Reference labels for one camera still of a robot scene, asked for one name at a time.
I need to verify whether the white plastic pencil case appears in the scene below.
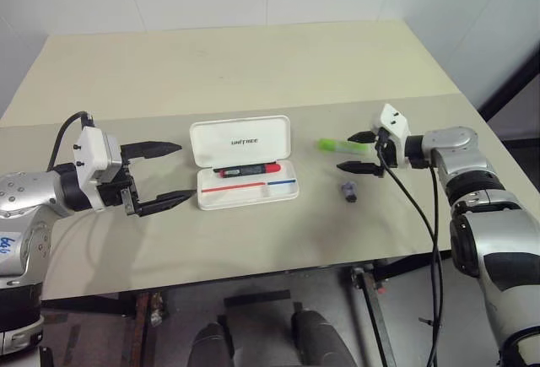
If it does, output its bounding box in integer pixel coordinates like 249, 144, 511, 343
188, 114, 301, 213

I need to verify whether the dark rounded shape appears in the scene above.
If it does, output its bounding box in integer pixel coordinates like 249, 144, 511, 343
190, 321, 234, 367
290, 309, 360, 367

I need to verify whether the rusty metal table leg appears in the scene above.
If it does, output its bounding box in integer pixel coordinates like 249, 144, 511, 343
131, 291, 152, 367

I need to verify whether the grey-beige table sheet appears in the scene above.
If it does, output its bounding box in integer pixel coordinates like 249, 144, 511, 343
0, 90, 540, 301

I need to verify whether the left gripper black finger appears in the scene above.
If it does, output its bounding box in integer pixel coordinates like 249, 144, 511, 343
121, 140, 184, 162
135, 189, 197, 219

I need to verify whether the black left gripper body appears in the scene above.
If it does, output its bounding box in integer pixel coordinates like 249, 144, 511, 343
96, 146, 141, 217

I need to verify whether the small dark purple eraser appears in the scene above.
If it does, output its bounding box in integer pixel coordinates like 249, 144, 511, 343
340, 180, 360, 205

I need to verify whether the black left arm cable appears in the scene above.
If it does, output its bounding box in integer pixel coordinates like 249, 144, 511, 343
46, 110, 96, 173

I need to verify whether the black table frame crossbar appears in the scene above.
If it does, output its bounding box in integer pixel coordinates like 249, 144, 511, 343
40, 293, 140, 318

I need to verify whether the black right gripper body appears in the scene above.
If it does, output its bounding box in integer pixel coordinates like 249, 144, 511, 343
372, 127, 409, 170

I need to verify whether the black metal table leg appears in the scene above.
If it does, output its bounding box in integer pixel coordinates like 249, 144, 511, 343
350, 265, 400, 367

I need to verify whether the green highlighter marker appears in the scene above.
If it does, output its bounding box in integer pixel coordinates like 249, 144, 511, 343
316, 138, 369, 156

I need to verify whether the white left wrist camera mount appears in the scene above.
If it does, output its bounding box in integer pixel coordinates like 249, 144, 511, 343
73, 125, 123, 210

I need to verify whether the black metal frame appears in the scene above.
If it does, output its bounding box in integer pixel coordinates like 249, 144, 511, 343
478, 28, 540, 143

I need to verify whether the red marker with black cap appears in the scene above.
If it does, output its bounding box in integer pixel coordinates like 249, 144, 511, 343
213, 162, 283, 180

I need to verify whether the flat black bar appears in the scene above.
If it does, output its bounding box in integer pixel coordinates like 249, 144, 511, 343
223, 289, 293, 308

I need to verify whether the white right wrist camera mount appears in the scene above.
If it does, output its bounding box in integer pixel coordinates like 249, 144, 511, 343
370, 103, 412, 145

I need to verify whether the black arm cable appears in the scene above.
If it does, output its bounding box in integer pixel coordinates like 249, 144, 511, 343
376, 128, 445, 367
46, 110, 96, 173

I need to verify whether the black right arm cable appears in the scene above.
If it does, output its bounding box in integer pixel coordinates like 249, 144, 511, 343
376, 128, 445, 367

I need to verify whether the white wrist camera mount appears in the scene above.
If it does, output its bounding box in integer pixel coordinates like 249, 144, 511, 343
73, 125, 123, 210
370, 103, 412, 145

